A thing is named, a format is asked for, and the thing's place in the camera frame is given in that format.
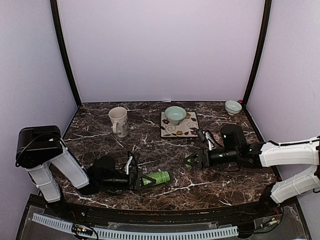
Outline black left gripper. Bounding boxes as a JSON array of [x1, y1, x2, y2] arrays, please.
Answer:
[[98, 172, 156, 192]]

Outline green bottle screw cap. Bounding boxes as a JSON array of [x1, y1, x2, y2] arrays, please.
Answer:
[[184, 157, 194, 169]]

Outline green labelled supplement bottle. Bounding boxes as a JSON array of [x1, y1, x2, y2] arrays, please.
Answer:
[[152, 171, 171, 185]]

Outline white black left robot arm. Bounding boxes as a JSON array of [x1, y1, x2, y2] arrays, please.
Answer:
[[15, 125, 157, 218]]

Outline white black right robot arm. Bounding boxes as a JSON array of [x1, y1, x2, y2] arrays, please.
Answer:
[[184, 124, 320, 217]]

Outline square floral ceramic plate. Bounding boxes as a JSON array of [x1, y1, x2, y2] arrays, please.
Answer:
[[160, 111, 199, 139]]

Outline light green ceramic bowl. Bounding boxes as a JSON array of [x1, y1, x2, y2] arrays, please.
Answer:
[[164, 106, 187, 125]]

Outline small white-green ceramic bowl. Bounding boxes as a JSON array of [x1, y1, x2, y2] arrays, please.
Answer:
[[224, 100, 242, 116]]

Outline white floral ceramic mug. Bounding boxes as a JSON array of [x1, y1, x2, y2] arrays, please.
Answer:
[[108, 107, 129, 138]]

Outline white slotted cable duct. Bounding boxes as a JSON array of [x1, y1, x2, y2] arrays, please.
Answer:
[[31, 213, 239, 240]]

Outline black left frame post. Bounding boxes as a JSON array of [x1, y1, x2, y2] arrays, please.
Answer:
[[50, 0, 82, 108]]

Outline black frame post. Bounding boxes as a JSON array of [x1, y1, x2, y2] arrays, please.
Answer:
[[242, 0, 272, 108], [50, 0, 82, 108]]

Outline black right frame post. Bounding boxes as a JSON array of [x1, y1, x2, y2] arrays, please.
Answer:
[[242, 0, 272, 108]]

